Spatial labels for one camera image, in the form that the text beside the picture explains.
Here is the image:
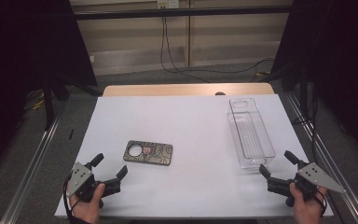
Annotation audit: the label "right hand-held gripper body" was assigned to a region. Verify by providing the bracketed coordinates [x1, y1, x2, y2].
[267, 161, 347, 207]

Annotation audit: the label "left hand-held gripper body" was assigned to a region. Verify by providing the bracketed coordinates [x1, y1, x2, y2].
[66, 161, 121, 209]

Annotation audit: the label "clear plastic storage bin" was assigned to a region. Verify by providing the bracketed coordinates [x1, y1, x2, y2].
[227, 97, 277, 170]

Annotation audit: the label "patterned phone case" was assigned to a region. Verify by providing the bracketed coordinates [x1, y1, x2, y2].
[123, 140, 173, 166]

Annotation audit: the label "person's left hand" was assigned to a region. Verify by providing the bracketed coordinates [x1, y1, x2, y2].
[69, 183, 106, 224]

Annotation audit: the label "person's right hand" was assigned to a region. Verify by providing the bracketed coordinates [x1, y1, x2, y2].
[289, 182, 327, 224]

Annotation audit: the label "black metal stand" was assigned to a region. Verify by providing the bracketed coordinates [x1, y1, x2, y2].
[41, 73, 56, 131]

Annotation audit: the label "black curtain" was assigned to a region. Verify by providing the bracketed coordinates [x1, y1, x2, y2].
[271, 0, 358, 166]
[0, 0, 98, 180]

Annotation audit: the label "black horizontal bar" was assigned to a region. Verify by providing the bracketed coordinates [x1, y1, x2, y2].
[74, 5, 293, 21]

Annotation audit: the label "aluminium floor rail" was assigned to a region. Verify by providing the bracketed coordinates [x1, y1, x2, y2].
[0, 113, 61, 224]
[284, 92, 358, 224]

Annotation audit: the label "black wrist strap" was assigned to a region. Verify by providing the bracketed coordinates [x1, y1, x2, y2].
[315, 187, 328, 217]
[62, 178, 76, 224]

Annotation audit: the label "black floor cables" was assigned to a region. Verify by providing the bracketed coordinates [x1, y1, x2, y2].
[291, 90, 320, 157]

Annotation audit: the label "yellow cable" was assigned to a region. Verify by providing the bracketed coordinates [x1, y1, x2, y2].
[27, 89, 46, 110]

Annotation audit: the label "black power cable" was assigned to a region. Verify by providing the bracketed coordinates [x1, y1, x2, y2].
[159, 16, 212, 84]
[163, 16, 276, 75]

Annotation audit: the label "white wall outlet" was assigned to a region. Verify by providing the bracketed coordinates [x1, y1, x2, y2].
[157, 0, 180, 9]

